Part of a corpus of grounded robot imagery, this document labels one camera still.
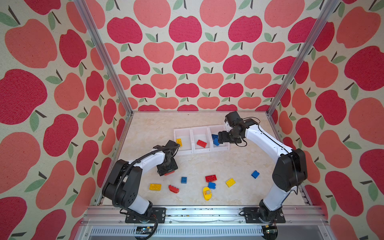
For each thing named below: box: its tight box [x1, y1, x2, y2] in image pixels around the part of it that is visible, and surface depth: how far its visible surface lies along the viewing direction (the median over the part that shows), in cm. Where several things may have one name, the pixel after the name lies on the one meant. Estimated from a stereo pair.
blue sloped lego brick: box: [251, 170, 260, 179], surface depth 89 cm
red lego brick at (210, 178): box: [205, 174, 217, 183], surface depth 88 cm
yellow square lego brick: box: [225, 178, 236, 188], surface depth 86 cm
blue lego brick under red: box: [207, 182, 216, 190], surface depth 86 cm
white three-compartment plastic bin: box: [173, 124, 231, 156], surface depth 103 cm
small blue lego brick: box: [181, 176, 188, 184], surface depth 86 cm
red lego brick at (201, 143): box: [196, 139, 208, 148], surface depth 103 cm
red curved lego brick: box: [168, 185, 180, 194], surface depth 84 cm
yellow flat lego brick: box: [149, 183, 162, 191], surface depth 84 cm
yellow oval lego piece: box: [203, 187, 212, 201], surface depth 80 cm
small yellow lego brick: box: [176, 138, 183, 147], surface depth 104 cm
